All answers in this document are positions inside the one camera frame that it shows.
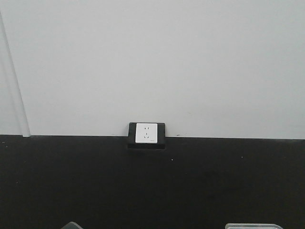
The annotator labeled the gray cloth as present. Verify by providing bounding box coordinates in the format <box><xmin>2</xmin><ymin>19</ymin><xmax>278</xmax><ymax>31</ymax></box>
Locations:
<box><xmin>61</xmin><ymin>221</ymin><xmax>83</xmax><ymax>229</ymax></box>

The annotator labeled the clear plastic tray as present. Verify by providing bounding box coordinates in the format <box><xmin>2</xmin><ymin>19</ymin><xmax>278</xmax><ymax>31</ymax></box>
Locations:
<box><xmin>225</xmin><ymin>223</ymin><xmax>283</xmax><ymax>229</ymax></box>

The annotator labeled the white power outlet plate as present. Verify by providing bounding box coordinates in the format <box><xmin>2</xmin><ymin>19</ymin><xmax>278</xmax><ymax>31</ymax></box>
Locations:
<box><xmin>135</xmin><ymin>123</ymin><xmax>158</xmax><ymax>144</ymax></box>

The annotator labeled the black socket box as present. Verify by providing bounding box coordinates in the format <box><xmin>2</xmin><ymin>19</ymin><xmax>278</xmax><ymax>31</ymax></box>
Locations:
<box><xmin>127</xmin><ymin>123</ymin><xmax>166</xmax><ymax>150</ymax></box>

